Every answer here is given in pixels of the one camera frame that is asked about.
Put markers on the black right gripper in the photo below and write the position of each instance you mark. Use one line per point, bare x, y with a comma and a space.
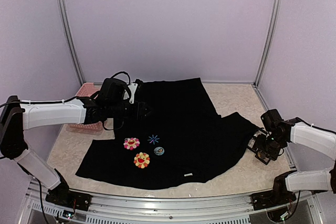
274, 155

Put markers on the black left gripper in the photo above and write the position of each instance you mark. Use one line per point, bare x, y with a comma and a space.
138, 114

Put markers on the black display box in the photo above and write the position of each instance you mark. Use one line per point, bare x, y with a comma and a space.
255, 143
265, 158

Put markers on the round blue pin badge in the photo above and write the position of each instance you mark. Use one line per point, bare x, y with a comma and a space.
159, 151

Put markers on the black t-shirt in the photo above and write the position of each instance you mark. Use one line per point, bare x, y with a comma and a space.
199, 143

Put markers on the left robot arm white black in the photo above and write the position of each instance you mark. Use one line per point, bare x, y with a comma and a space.
116, 100

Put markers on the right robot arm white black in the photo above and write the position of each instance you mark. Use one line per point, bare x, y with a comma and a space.
274, 137

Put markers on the pink yellow flower brooch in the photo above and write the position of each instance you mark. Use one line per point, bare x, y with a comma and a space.
131, 143

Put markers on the orange yellow flower brooch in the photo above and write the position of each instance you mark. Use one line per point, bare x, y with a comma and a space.
141, 160

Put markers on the pink plastic basket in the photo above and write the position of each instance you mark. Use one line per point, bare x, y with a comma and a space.
86, 90

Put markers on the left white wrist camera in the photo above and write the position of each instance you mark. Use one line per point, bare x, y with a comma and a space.
131, 90

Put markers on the front aluminium rail base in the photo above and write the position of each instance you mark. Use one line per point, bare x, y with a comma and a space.
103, 208

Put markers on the left aluminium frame post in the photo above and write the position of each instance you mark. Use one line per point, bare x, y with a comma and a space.
70, 41

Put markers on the aluminium frame post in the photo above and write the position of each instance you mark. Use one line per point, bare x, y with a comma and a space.
267, 46
70, 41

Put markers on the right aluminium frame post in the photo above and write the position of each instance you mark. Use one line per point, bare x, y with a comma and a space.
267, 46

